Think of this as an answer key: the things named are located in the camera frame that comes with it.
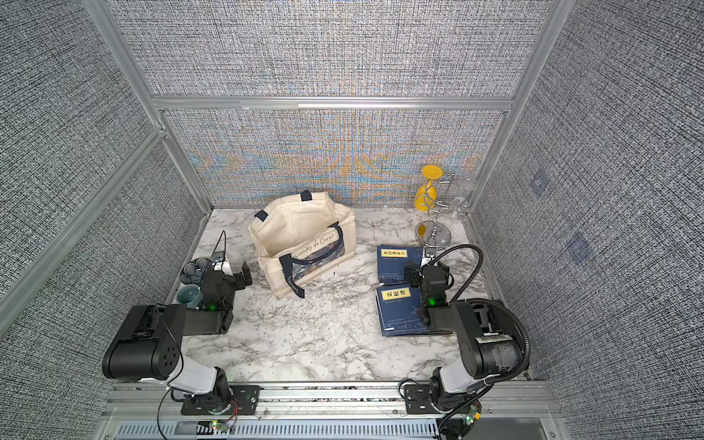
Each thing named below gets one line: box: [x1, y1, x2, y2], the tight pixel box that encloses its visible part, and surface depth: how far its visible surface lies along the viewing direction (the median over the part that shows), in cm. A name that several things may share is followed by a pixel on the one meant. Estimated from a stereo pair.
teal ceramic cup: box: [176, 283, 204, 310], surface depth 90 cm
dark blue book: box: [376, 243, 424, 286], surface depth 96 cm
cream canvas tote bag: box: [248, 189, 357, 300], surface depth 92 cm
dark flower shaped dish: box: [179, 257, 215, 286], surface depth 99 cm
